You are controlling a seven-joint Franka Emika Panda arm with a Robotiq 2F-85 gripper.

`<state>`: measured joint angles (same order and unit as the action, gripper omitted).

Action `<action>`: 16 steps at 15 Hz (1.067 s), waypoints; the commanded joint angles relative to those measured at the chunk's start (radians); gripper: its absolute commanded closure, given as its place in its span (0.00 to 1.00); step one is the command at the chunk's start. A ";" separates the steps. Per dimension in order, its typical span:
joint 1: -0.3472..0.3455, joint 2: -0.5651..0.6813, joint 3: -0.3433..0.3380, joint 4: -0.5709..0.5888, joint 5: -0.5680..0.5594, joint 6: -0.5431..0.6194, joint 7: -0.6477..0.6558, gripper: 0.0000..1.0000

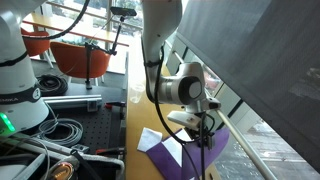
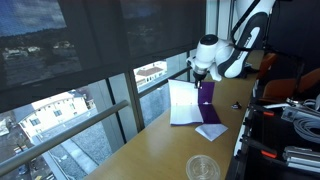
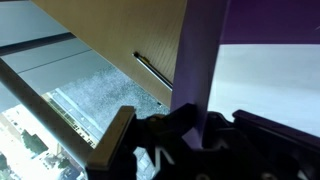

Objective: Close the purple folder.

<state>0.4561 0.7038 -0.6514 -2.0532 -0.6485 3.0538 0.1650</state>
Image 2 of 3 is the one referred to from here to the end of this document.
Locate white punched paper sheets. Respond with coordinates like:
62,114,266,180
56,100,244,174
168,78,205,126

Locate black clamp orange tip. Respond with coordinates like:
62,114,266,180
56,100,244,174
238,135,278,160
247,104,276,117

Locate grey device box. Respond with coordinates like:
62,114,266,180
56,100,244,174
280,105,320,124

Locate grey coiled cable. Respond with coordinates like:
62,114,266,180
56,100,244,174
292,117,320,145

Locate silver metal bars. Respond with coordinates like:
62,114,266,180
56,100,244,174
282,145,320,174

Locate white and purple cloth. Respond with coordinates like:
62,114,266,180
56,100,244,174
168,78,222,127

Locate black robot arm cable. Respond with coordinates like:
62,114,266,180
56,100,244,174
229,0,268,53

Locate black equipment cart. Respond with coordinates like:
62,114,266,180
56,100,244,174
225,96,320,180

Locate dark mesh window blind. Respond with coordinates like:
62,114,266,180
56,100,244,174
0,0,206,114

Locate clear plastic cup lid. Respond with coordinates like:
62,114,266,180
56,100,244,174
185,154,221,180

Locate grey metal handrail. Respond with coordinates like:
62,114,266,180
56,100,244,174
0,99,130,178
137,67,194,99

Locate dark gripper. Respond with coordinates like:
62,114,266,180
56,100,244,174
185,55,212,90

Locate loose white paper sheet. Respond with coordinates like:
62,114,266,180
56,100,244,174
194,123,230,142

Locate orange chair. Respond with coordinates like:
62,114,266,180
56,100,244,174
259,67,320,103
255,52,278,81

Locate dark window frame post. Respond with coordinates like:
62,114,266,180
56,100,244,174
124,71,146,133

